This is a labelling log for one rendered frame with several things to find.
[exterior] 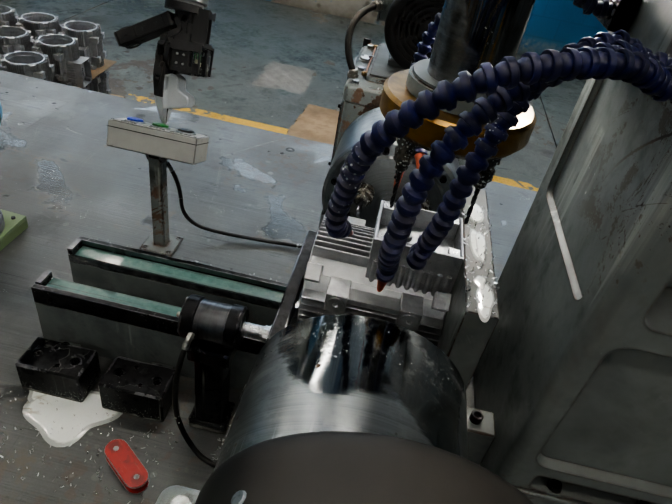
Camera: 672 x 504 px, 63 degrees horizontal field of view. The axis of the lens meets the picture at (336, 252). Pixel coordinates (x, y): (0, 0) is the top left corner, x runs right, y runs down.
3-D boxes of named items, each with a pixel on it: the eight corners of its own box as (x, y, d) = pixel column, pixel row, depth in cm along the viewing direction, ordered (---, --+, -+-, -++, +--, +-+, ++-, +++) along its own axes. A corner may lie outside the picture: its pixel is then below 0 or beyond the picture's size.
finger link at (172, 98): (182, 129, 100) (188, 77, 97) (151, 122, 100) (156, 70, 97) (188, 128, 102) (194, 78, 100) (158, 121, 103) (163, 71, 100)
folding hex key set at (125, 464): (101, 454, 79) (99, 447, 78) (122, 441, 81) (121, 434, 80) (132, 499, 74) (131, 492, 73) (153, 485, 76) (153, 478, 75)
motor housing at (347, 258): (424, 309, 96) (455, 220, 84) (420, 394, 81) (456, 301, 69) (314, 283, 97) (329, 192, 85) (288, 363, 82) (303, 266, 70)
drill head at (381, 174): (441, 190, 131) (473, 90, 116) (438, 287, 102) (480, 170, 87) (340, 168, 132) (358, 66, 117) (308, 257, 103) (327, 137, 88)
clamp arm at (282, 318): (284, 358, 72) (320, 246, 92) (286, 342, 70) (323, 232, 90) (258, 352, 72) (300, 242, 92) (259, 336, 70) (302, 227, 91)
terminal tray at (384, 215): (449, 255, 83) (462, 216, 79) (448, 301, 75) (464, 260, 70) (372, 238, 84) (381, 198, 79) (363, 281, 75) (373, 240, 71)
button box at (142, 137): (206, 161, 107) (210, 134, 106) (193, 165, 101) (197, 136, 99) (123, 142, 108) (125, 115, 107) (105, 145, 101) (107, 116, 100)
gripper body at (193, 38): (196, 79, 96) (206, 6, 93) (149, 69, 97) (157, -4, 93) (210, 81, 104) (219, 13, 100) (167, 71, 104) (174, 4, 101)
